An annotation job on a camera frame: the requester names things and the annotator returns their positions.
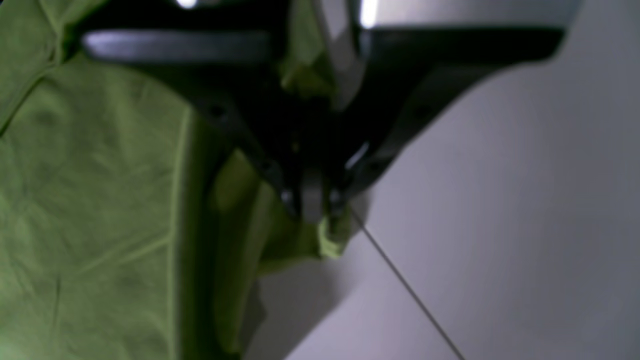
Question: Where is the green T-shirt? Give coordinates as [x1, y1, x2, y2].
[1, 0, 352, 360]

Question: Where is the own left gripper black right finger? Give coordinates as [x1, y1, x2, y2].
[325, 26, 565, 216]

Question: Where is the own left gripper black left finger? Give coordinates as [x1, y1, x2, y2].
[81, 28, 303, 218]

